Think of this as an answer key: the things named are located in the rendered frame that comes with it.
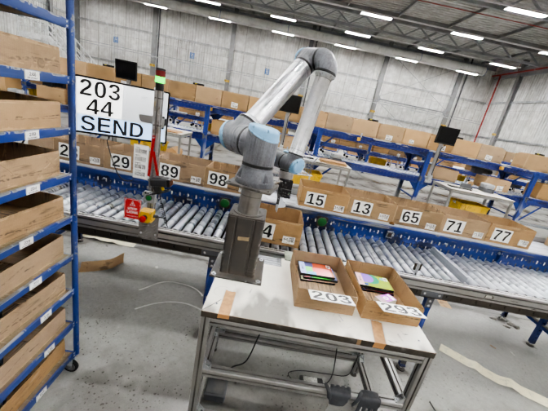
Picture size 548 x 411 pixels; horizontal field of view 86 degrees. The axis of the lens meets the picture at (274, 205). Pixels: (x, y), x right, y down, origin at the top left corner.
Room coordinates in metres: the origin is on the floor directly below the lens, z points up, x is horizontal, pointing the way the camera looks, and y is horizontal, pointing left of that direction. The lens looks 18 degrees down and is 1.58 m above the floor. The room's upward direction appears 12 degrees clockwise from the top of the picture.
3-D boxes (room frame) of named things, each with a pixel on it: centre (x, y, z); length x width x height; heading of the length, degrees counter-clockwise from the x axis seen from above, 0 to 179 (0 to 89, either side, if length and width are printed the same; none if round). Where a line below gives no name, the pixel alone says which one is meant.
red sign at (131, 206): (1.63, 0.80, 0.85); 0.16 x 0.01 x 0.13; 92
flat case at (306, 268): (1.46, -0.30, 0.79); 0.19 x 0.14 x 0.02; 96
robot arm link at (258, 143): (1.40, 0.12, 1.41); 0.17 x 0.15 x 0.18; 47
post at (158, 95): (1.66, 0.73, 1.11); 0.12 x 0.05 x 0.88; 92
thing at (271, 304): (1.31, -0.29, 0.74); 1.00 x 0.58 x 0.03; 92
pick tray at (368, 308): (1.37, -0.63, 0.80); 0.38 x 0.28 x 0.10; 4
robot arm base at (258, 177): (1.39, 0.12, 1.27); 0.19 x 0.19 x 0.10
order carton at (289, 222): (1.91, -0.01, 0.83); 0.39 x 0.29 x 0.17; 92
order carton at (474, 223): (2.48, -1.55, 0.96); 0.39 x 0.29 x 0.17; 92
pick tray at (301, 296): (1.35, -0.31, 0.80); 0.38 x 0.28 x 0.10; 4
